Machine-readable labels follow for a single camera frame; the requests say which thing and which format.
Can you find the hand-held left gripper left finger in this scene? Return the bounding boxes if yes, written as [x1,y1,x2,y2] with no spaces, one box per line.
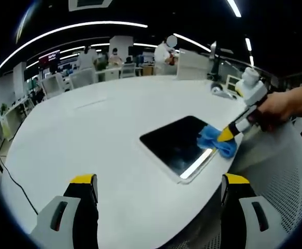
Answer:
[31,173,99,249]

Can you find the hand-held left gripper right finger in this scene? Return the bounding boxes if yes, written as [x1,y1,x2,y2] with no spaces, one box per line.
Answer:
[220,173,290,249]

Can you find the blue cleaning cloth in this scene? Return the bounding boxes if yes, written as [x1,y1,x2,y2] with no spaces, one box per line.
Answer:
[196,124,237,158]

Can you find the person's right hand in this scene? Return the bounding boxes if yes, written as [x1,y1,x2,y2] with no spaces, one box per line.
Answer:
[254,92,296,132]

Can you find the small white shelf box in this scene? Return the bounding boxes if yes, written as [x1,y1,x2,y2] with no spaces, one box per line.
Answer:
[224,74,241,91]

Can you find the grey round device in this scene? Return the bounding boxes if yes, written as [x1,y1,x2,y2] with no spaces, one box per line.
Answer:
[210,82,225,94]

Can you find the white mesh chair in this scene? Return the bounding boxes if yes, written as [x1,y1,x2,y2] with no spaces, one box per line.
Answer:
[166,121,302,249]

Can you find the grey upright stand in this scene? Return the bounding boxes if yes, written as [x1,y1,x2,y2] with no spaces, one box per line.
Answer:
[209,40,218,75]

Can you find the white desk partition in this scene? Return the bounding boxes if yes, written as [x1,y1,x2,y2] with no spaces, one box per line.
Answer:
[176,48,210,80]

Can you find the straight ceiling light strip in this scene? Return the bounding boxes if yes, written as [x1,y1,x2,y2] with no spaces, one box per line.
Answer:
[227,0,242,18]
[173,33,211,52]

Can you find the white side desk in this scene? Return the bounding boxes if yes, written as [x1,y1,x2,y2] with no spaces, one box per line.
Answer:
[0,95,35,142]

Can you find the white office chair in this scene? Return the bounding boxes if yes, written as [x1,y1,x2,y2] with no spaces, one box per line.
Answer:
[40,74,66,99]
[121,62,137,78]

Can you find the long curved ceiling light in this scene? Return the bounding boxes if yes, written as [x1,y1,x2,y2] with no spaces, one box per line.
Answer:
[0,21,149,73]

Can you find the ceiling air vent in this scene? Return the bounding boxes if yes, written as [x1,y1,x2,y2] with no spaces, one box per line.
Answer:
[68,0,114,11]

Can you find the black cable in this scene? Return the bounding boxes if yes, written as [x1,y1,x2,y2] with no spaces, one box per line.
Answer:
[0,146,39,215]

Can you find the red wall screen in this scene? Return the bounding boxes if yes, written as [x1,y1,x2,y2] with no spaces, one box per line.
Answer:
[38,50,61,64]

